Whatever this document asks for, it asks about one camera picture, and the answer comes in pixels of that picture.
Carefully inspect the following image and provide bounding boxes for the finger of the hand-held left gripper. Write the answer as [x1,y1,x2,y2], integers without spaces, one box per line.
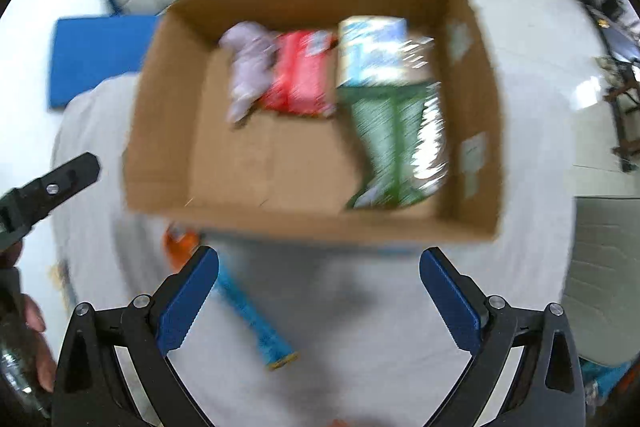
[0,152,102,252]

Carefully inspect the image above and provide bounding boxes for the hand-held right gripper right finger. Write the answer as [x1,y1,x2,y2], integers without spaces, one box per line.
[419,247,587,427]

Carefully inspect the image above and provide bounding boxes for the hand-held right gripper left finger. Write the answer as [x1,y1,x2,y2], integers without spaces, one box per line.
[51,245,220,427]

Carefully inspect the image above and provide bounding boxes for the light blue tube pack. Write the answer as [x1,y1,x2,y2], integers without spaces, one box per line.
[212,257,301,371]

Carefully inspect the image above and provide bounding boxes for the green tissue pack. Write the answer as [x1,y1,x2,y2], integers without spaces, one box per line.
[338,80,449,210]

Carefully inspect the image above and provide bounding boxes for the pale purple packet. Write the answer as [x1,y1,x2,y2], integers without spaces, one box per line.
[219,21,278,124]

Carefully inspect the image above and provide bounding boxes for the cardboard box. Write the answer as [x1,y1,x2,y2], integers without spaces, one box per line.
[122,0,503,244]

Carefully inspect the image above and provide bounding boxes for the red tissue pack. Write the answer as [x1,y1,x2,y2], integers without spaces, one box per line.
[258,30,339,118]

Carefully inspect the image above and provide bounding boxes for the blue and white tissue pack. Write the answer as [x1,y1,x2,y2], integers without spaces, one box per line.
[335,15,435,88]

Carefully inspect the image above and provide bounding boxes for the person's left hand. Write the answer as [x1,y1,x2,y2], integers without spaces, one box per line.
[0,239,58,393]

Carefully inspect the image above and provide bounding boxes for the orange snack packet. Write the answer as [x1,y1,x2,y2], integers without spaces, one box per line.
[165,223,202,275]

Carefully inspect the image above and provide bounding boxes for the blue mat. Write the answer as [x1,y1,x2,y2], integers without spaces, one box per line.
[47,15,162,110]

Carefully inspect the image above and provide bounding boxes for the wooden rack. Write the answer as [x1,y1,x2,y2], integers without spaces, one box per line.
[595,52,640,172]

